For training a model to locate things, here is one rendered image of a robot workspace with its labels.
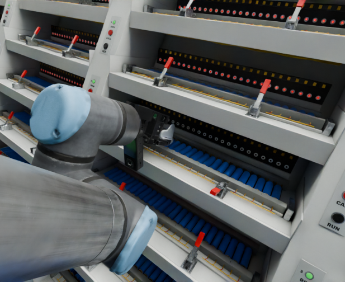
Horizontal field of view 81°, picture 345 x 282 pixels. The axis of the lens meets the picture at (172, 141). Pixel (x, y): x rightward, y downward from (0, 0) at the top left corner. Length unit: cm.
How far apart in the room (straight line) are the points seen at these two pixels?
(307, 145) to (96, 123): 39
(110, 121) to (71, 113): 7
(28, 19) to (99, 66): 67
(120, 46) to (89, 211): 58
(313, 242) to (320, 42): 38
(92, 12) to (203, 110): 55
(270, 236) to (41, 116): 47
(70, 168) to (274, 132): 39
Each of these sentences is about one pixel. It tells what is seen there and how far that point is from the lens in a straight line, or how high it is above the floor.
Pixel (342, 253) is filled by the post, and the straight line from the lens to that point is 50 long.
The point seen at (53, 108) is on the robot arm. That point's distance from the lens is 33.
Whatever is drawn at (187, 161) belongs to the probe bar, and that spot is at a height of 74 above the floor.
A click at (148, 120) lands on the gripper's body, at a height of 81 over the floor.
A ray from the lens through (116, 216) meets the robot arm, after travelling 25.
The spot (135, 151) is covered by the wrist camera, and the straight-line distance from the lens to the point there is 48.
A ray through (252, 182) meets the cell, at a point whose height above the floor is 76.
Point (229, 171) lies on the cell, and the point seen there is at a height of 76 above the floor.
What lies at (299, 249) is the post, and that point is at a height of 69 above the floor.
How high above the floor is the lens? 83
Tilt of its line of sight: 5 degrees down
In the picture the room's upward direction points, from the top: 22 degrees clockwise
